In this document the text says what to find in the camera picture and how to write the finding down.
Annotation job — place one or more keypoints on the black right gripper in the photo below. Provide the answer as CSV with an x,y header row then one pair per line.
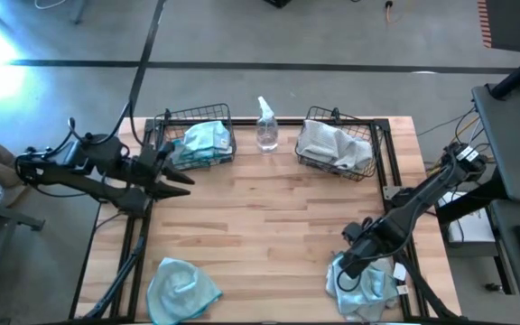
x,y
361,257

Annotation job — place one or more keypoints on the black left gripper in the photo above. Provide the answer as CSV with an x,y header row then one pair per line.
x,y
156,169

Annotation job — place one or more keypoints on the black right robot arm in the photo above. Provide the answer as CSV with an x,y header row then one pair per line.
x,y
415,203

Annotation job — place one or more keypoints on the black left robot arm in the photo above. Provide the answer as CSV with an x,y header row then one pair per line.
x,y
106,158

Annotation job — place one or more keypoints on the clear plastic spray bottle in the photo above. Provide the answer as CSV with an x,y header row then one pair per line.
x,y
267,133

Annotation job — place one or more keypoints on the white box under desk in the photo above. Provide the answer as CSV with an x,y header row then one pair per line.
x,y
472,228

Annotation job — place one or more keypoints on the black metal stand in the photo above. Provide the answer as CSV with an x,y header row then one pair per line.
x,y
7,216

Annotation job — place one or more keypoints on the gray desk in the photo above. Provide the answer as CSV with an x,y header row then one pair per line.
x,y
513,149

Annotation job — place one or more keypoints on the floor power plug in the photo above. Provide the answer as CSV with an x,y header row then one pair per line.
x,y
388,5

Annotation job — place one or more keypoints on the dark floor mat orange edge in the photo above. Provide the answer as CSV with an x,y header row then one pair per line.
x,y
508,22

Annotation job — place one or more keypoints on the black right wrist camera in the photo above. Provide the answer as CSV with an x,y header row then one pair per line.
x,y
352,231

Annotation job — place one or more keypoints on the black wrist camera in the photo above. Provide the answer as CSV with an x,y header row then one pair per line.
x,y
352,231
165,150

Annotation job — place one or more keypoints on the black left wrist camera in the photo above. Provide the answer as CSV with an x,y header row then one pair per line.
x,y
165,150

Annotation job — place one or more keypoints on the black metal table frame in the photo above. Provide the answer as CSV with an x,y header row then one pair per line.
x,y
242,122

